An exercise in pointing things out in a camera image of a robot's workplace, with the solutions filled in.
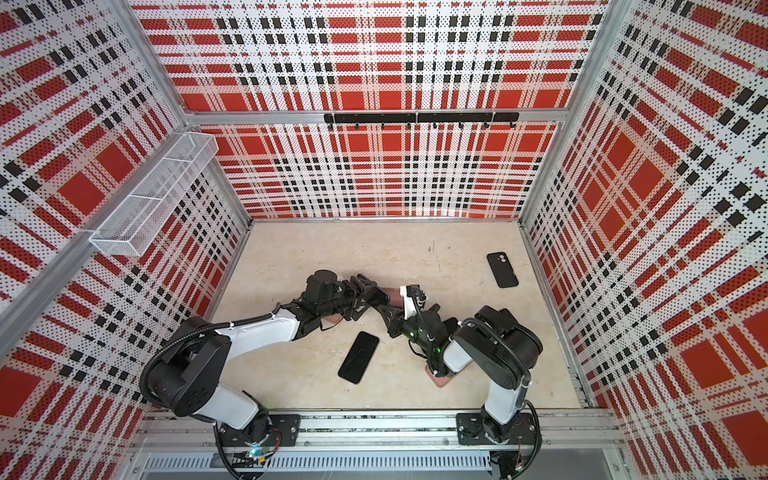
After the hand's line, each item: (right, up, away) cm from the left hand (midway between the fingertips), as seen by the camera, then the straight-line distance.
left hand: (377, 295), depth 86 cm
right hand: (0, -4, -1) cm, 4 cm away
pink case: (+6, 0, -4) cm, 7 cm away
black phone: (-6, -18, 0) cm, 19 cm away
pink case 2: (+18, -23, -4) cm, 30 cm away
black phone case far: (+44, +6, +22) cm, 49 cm away
